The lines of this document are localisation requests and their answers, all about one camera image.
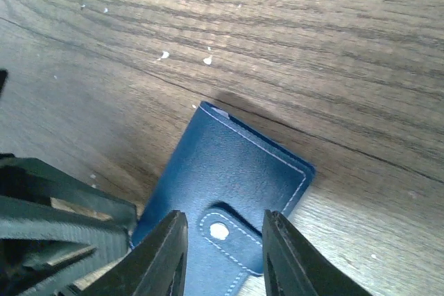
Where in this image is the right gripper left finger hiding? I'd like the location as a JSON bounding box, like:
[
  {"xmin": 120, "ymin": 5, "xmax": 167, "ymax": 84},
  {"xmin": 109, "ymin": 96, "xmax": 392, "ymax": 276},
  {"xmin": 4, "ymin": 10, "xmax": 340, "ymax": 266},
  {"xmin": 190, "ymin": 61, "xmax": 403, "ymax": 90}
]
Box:
[{"xmin": 58, "ymin": 210, "xmax": 188, "ymax": 296}]

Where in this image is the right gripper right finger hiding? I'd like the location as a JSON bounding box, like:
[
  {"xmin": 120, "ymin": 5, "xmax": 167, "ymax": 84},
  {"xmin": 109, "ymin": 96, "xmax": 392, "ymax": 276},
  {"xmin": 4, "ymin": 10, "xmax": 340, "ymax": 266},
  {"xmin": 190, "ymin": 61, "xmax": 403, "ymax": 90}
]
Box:
[{"xmin": 262, "ymin": 210, "xmax": 370, "ymax": 296}]

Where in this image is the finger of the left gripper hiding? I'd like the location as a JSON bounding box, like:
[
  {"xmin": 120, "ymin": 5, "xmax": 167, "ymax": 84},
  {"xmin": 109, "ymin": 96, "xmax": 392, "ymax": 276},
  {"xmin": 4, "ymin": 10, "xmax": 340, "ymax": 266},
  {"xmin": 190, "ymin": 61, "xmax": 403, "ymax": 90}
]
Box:
[{"xmin": 1, "ymin": 153, "xmax": 137, "ymax": 295}]

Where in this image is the blue leather card holder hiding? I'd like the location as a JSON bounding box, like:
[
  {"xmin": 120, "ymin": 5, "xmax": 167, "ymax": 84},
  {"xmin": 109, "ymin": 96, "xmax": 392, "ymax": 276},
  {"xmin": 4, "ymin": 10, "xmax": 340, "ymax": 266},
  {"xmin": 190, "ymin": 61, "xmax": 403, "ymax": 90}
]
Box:
[{"xmin": 132, "ymin": 101, "xmax": 315, "ymax": 295}]

